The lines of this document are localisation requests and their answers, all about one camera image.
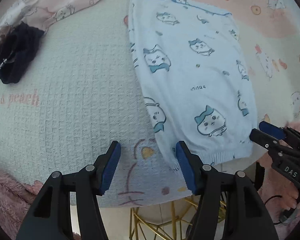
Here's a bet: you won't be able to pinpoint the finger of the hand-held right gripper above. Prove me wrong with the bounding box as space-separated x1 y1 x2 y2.
259 121 300 153
250 128 300 164

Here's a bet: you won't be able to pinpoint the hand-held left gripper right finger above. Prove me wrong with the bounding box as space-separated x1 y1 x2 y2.
175 141 277 240

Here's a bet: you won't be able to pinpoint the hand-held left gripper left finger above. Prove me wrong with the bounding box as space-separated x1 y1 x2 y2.
16 141 121 240

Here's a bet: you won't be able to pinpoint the light blue cartoon print pants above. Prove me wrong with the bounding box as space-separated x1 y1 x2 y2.
127 0 259 173

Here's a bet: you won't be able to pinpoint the pink cream cat print blanket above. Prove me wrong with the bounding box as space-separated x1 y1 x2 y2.
0 0 300 208

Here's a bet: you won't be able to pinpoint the pink fluffy robe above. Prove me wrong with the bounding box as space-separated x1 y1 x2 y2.
0 165 83 240

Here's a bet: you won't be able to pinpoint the black garment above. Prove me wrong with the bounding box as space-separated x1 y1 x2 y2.
0 22 45 84

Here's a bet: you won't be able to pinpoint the pink cartoon print garment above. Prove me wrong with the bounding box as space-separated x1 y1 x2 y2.
0 0 105 43

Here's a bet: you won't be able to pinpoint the black cable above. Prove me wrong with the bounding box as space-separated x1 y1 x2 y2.
264 195 300 224

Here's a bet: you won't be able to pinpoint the gold wire table frame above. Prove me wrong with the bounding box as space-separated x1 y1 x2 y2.
129 196 227 240

